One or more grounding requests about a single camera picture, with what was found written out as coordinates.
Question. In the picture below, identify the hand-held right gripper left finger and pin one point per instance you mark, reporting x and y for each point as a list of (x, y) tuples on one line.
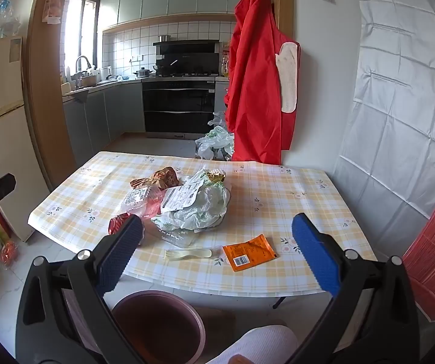
[(121, 252)]

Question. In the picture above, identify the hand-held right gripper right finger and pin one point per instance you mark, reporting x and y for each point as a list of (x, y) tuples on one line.
[(314, 252)]

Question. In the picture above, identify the red round wrapper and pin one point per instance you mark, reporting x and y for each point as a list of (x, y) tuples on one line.
[(118, 223)]

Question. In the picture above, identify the pink snack packet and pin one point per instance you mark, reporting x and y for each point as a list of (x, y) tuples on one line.
[(141, 201)]

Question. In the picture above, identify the clear plastic wrapper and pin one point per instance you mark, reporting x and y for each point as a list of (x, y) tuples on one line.
[(175, 237)]

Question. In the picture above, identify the pale yellow plastic spork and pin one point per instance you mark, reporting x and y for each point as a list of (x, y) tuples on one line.
[(187, 253)]

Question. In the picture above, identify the orange sachet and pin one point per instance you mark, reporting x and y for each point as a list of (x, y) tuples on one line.
[(248, 252)]

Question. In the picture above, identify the white printed packet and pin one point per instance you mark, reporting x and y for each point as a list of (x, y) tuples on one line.
[(179, 197)]

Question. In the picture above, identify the brown plastic bin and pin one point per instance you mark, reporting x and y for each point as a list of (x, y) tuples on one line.
[(157, 326)]

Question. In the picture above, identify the brown snack wrapper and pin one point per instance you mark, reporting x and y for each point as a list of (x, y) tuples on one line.
[(162, 178)]

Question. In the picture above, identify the white green-print plastic bag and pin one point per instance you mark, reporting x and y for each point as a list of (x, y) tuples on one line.
[(202, 210)]

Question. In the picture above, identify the cream refrigerator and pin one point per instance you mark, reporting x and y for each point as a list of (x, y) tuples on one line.
[(9, 140)]

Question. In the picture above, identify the red carton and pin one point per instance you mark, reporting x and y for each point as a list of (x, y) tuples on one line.
[(1, 225)]

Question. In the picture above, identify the plaid floral tablecloth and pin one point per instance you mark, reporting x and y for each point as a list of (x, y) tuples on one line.
[(270, 197)]

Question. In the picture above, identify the grey base cabinets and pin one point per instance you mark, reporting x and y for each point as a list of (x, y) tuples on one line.
[(100, 121)]

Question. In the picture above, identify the paper note on fridge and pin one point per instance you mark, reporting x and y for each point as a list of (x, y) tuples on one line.
[(15, 50)]

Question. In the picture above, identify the curved steel faucet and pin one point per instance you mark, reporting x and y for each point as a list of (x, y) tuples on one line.
[(83, 60)]

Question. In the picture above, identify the white electric kettle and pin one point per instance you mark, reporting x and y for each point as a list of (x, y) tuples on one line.
[(106, 72)]

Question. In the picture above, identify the black integrated stove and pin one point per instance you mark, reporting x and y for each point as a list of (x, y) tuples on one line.
[(179, 106)]

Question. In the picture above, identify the clear crumpled plastic bag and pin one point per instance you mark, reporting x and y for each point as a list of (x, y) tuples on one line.
[(217, 119)]

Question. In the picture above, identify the kitchen window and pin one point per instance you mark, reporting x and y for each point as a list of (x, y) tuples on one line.
[(83, 34)]

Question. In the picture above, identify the red apron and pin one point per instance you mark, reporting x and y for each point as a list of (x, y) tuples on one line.
[(255, 94)]

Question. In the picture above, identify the cartoon paper hanger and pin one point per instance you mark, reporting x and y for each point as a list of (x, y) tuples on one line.
[(51, 5)]

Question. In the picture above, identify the steel pot with lid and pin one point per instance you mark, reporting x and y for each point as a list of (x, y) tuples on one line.
[(142, 73)]

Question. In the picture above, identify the narrow grey cabinet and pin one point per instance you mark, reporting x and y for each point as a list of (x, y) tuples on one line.
[(221, 96)]

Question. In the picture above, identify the black wok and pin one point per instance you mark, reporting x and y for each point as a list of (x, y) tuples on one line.
[(160, 69)]

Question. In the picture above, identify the row of condiment bottles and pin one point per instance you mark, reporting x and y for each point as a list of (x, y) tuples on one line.
[(225, 62)]

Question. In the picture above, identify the black range hood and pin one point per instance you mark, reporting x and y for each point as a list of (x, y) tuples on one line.
[(187, 51)]

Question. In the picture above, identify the steel pot on hood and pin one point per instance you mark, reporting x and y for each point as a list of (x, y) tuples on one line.
[(164, 38)]

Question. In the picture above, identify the wooden door frame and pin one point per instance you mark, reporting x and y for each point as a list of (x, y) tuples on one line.
[(43, 83)]

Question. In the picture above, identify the white wall cloth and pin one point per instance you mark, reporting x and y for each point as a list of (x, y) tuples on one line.
[(403, 102)]

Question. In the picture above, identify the white wall socket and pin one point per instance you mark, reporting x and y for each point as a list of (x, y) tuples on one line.
[(136, 59)]

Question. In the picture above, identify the pale green wall cabinets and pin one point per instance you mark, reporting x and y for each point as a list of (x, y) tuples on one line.
[(172, 0)]

